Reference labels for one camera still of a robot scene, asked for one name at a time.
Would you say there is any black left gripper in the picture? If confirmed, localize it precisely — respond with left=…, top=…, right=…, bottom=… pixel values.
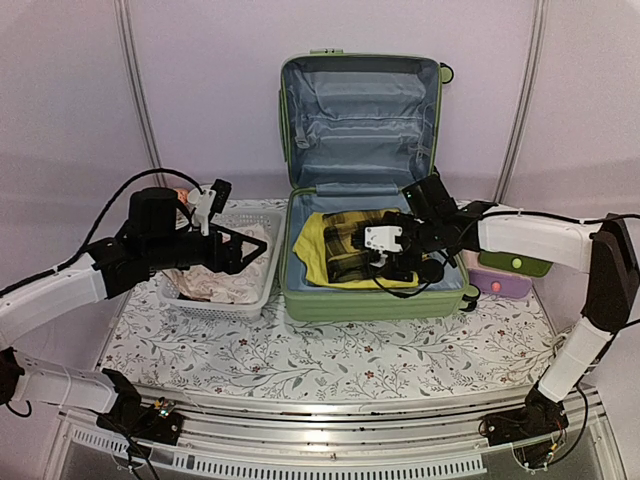
left=146, top=222, right=269, bottom=274

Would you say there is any black round object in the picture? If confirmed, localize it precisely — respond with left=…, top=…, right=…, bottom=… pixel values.
left=416, top=258, right=444, bottom=284

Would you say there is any cream patterned garment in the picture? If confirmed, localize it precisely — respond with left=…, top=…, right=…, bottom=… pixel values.
left=162, top=234, right=271, bottom=304

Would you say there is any yellow garment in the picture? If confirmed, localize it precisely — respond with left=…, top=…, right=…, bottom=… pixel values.
left=292, top=211, right=420, bottom=290

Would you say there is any white green purple drawer box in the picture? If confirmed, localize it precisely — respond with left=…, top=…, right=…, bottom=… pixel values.
left=462, top=250, right=552, bottom=299

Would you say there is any black mesh garment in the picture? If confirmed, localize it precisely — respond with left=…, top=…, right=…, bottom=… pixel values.
left=320, top=208, right=421, bottom=284

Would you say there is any green hard-shell suitcase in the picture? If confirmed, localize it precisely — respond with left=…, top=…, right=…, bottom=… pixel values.
left=279, top=52, right=479, bottom=322

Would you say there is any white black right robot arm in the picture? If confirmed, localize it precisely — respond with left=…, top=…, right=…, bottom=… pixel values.
left=356, top=175, right=639, bottom=446

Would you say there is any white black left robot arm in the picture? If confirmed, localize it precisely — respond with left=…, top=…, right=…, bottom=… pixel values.
left=1, top=181, right=267, bottom=434

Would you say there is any white perforated plastic basket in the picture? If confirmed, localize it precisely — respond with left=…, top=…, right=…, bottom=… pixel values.
left=157, top=209, right=285, bottom=321

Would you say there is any red patterned ceramic bowl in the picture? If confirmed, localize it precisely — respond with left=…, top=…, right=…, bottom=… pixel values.
left=175, top=188, right=189, bottom=206

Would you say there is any floral patterned table cloth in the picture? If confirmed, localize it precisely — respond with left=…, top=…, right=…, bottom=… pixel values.
left=101, top=281, right=553, bottom=403

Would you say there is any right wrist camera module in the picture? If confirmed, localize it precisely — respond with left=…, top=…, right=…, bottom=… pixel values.
left=351, top=225, right=404, bottom=264

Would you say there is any right aluminium wall post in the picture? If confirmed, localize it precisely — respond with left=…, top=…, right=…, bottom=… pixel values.
left=493, top=0, right=548, bottom=203

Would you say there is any aluminium wall post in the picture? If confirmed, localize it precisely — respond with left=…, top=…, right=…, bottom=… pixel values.
left=113, top=0, right=162, bottom=168
left=493, top=0, right=548, bottom=203

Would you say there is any aluminium front rail frame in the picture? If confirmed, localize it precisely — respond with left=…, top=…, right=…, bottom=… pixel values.
left=45, top=386, right=626, bottom=479

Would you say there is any left aluminium wall post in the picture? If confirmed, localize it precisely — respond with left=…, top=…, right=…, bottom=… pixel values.
left=113, top=0, right=162, bottom=168

